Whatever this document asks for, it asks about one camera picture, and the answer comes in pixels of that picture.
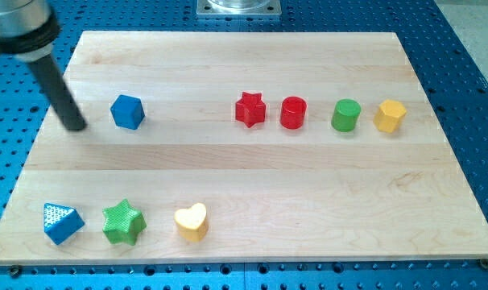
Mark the red cylinder block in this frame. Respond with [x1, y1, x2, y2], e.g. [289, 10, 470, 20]
[279, 96, 307, 130]

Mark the light wooden board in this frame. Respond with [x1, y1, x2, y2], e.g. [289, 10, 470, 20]
[0, 31, 488, 265]

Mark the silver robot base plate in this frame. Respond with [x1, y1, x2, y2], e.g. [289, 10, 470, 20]
[196, 0, 282, 17]

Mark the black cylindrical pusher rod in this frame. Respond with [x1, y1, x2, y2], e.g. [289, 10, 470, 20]
[27, 55, 87, 131]

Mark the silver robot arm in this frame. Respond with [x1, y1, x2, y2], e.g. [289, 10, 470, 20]
[0, 0, 60, 63]

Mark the red star block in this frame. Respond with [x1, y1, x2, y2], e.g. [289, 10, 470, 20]
[235, 92, 267, 128]

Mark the yellow hexagon block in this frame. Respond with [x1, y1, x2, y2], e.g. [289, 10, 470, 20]
[373, 99, 407, 133]

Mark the green cylinder block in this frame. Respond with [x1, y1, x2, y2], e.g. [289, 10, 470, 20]
[331, 99, 362, 132]

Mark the green star block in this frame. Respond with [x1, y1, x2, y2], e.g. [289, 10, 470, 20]
[102, 199, 147, 246]

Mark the blue cube block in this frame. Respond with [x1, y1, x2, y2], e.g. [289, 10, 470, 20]
[110, 95, 145, 130]

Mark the yellow heart block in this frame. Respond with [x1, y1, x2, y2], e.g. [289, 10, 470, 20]
[174, 203, 209, 242]

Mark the blue triangle block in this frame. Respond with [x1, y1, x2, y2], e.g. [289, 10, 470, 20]
[43, 203, 85, 245]

